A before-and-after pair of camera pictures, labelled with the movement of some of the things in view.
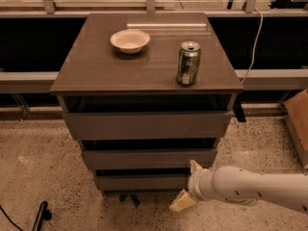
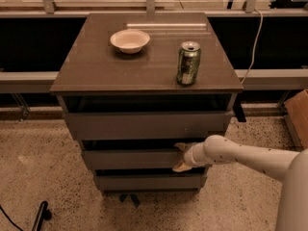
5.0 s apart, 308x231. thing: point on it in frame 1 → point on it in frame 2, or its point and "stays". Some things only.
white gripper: x=194 y=183 → x=189 y=155
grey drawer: x=152 y=158 stays
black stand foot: x=43 y=214 stays
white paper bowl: x=130 y=40 stays
